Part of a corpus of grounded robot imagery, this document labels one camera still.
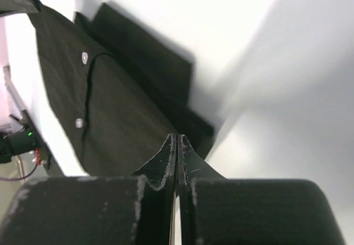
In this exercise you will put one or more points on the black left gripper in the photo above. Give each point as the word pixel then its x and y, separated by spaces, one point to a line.
pixel 20 6

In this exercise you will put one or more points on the black long sleeve shirt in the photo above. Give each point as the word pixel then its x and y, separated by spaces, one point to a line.
pixel 116 90

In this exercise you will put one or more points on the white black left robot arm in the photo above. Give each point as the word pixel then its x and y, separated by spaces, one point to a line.
pixel 19 103

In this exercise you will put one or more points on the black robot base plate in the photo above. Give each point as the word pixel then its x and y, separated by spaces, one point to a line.
pixel 36 134

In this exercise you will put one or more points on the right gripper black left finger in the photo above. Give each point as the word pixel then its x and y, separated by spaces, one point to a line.
pixel 133 209

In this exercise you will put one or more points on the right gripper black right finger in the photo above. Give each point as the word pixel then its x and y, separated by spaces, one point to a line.
pixel 216 210

